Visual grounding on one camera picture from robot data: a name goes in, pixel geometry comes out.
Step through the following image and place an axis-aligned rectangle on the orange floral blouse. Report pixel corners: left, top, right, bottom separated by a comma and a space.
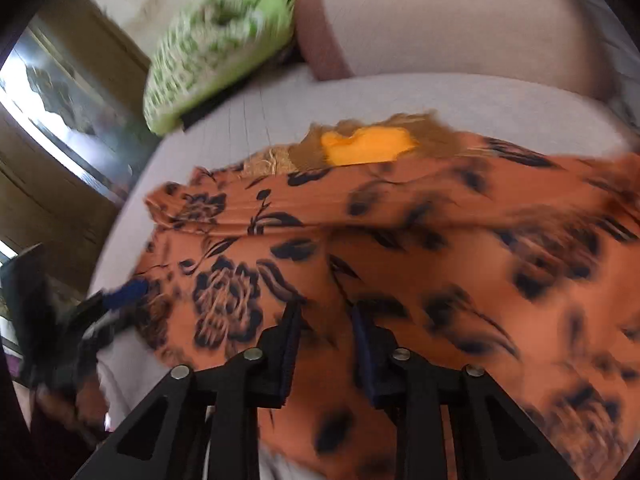
132, 112, 640, 480

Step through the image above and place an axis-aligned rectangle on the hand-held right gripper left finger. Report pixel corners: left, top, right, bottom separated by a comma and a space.
70, 300, 303, 480

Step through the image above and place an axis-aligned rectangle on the green patterned pillow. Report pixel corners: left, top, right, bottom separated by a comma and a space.
142, 0, 321, 136

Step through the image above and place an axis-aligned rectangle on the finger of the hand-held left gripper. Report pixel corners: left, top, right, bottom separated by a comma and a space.
70, 280, 151, 333

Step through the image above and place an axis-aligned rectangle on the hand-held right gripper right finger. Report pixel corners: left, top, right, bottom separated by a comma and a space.
350, 304, 581, 480

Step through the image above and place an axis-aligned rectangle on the pink bolster cushion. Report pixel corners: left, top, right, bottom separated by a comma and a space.
292, 0, 616, 106

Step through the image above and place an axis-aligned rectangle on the wooden door with glass pane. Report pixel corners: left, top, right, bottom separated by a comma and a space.
0, 0, 161, 311

